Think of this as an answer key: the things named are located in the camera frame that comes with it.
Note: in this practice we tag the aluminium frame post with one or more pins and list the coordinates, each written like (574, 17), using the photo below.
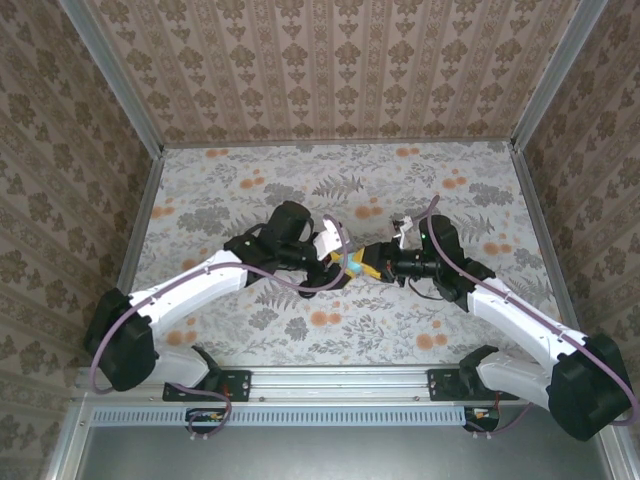
(555, 75)
(115, 85)

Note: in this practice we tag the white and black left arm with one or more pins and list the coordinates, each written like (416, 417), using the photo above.
(190, 285)

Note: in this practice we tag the aluminium frame rail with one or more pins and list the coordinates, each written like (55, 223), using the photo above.
(622, 460)
(340, 142)
(142, 225)
(542, 235)
(67, 445)
(340, 382)

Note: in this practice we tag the grey metal panel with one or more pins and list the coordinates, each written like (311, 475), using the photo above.
(340, 455)

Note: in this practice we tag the light blue earbud charging case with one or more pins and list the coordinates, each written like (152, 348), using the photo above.
(355, 263)

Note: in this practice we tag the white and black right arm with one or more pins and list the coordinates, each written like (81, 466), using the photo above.
(520, 310)

